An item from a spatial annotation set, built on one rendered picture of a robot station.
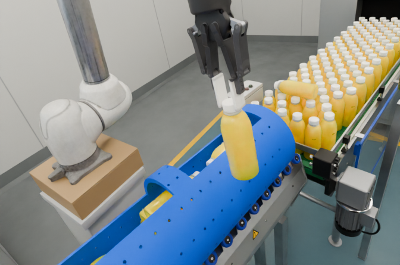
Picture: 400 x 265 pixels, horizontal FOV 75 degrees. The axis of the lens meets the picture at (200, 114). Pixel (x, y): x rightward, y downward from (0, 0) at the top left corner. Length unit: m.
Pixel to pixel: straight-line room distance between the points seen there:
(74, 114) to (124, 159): 0.26
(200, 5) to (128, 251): 0.53
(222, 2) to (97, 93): 0.72
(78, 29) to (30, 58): 2.36
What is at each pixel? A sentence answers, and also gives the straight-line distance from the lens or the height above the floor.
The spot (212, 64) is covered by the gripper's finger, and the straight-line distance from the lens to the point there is 0.54.
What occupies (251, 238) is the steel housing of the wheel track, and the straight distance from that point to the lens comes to 1.02.
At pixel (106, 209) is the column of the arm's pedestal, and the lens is 1.13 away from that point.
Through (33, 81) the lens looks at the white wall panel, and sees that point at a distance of 3.37.
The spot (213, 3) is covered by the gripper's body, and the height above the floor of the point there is 1.66.
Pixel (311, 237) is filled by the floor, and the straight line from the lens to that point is 2.09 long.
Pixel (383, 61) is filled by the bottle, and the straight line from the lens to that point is 1.83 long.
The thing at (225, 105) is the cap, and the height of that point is 1.46.
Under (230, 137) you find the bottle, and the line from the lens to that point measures 0.56.
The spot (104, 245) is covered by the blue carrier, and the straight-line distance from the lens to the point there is 0.92.
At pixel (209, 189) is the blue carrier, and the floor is 1.20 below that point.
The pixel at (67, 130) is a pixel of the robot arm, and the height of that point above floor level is 1.30.
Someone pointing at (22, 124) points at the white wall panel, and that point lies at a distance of 3.40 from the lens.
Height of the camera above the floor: 1.74
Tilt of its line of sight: 31 degrees down
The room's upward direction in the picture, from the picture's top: 11 degrees counter-clockwise
